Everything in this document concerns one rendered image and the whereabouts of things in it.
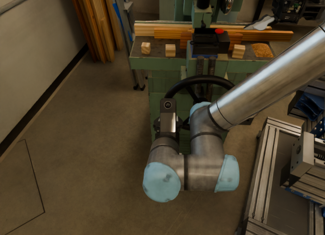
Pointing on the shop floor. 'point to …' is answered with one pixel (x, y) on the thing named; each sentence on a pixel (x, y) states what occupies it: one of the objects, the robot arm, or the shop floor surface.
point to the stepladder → (123, 0)
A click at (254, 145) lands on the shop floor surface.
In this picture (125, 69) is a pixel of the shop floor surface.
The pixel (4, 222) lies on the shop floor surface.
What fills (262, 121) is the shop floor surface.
